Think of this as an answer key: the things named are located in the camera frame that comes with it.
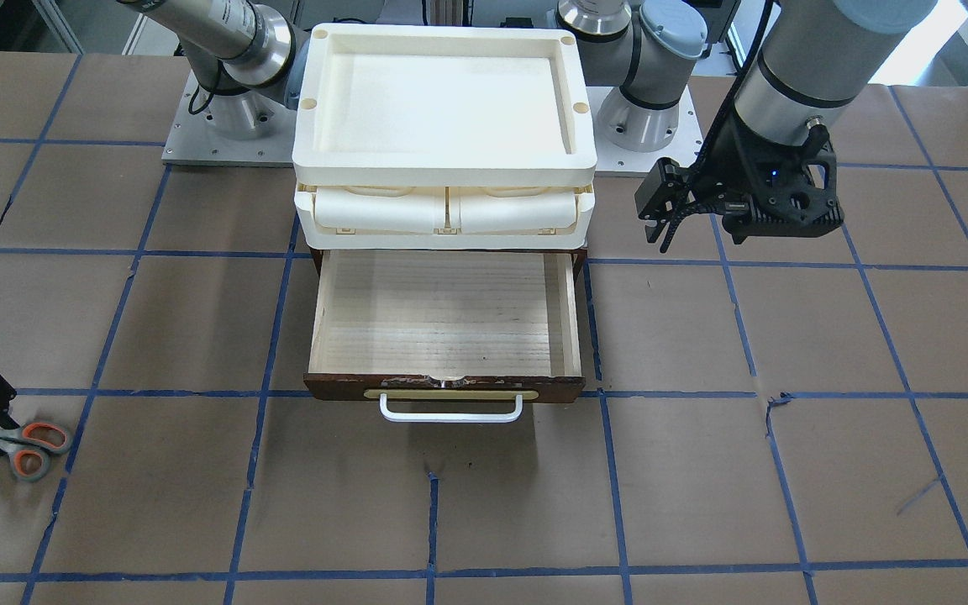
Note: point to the cream plastic base box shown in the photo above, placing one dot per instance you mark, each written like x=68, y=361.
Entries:
x=444, y=218

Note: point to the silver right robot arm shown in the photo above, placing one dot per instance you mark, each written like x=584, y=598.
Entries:
x=247, y=61

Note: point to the orange grey scissors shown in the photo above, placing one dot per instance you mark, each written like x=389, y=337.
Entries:
x=29, y=448

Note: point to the wooden drawer with white handle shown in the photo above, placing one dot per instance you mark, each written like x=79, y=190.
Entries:
x=447, y=336

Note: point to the cream plastic tray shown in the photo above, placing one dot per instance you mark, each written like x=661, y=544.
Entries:
x=388, y=105

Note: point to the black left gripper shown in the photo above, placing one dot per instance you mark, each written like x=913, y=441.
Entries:
x=729, y=165

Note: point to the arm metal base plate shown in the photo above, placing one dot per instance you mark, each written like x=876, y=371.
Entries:
x=629, y=139
x=247, y=130

